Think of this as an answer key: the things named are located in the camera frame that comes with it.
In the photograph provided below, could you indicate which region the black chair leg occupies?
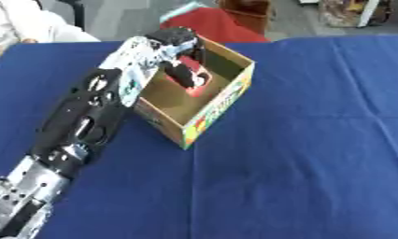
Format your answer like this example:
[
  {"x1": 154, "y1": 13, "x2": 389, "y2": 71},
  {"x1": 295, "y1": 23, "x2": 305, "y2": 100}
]
[{"x1": 56, "y1": 0, "x2": 88, "y2": 33}]

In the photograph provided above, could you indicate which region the person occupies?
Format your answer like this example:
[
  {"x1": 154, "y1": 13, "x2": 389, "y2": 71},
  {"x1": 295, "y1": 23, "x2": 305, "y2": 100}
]
[{"x1": 0, "y1": 0, "x2": 103, "y2": 67}]

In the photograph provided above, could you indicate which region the white post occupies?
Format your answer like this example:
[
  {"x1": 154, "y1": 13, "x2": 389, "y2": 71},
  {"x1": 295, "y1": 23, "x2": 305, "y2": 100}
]
[{"x1": 356, "y1": 0, "x2": 382, "y2": 29}]

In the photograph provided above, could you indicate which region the red bag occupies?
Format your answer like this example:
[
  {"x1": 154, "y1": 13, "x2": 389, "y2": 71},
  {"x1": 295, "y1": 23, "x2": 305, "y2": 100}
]
[{"x1": 158, "y1": 7, "x2": 273, "y2": 44}]

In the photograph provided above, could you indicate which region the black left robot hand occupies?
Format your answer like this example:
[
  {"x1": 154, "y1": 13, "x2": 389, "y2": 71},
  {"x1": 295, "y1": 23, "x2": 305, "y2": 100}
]
[{"x1": 143, "y1": 26, "x2": 214, "y2": 91}]

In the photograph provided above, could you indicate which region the tan cardboard box with print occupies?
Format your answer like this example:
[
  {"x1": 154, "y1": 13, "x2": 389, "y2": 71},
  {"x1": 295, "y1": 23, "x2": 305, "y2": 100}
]
[{"x1": 132, "y1": 35, "x2": 258, "y2": 151}]

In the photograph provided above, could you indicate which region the red block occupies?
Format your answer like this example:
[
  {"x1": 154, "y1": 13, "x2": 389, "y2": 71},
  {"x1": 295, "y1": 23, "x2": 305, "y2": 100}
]
[{"x1": 163, "y1": 55, "x2": 214, "y2": 98}]

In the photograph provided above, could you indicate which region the brown chair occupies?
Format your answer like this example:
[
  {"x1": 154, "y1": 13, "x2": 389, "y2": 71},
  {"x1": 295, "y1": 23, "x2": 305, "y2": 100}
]
[{"x1": 215, "y1": 0, "x2": 277, "y2": 35}]

